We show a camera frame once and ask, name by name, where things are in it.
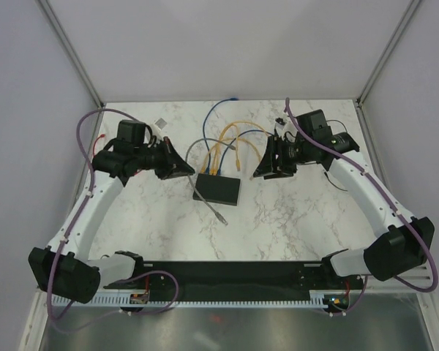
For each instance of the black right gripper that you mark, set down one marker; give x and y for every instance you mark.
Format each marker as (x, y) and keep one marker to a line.
(269, 167)

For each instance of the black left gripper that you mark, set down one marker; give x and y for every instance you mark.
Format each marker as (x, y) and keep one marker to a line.
(173, 166)

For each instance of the black network switch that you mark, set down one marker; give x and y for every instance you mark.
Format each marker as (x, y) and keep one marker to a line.
(218, 189)

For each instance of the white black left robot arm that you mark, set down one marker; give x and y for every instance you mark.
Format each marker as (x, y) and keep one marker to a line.
(63, 267)

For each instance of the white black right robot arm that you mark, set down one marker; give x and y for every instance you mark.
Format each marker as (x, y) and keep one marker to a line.
(402, 241)

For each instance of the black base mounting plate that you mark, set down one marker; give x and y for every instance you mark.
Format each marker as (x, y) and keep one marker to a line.
(236, 281)

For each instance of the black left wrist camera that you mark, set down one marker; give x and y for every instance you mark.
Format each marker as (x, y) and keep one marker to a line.
(133, 132)

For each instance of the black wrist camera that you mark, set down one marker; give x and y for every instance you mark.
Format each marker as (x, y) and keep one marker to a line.
(133, 132)
(314, 124)

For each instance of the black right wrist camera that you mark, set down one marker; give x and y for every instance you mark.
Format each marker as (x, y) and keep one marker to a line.
(314, 124)

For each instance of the white slotted cable duct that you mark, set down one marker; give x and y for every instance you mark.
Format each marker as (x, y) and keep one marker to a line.
(130, 300)

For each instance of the left aluminium frame post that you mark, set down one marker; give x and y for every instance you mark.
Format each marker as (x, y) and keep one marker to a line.
(69, 50)

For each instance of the aluminium frame post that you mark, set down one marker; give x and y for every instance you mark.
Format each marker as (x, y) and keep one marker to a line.
(395, 38)
(69, 50)

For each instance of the right aluminium frame post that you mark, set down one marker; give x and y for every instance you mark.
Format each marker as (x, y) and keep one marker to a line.
(395, 38)

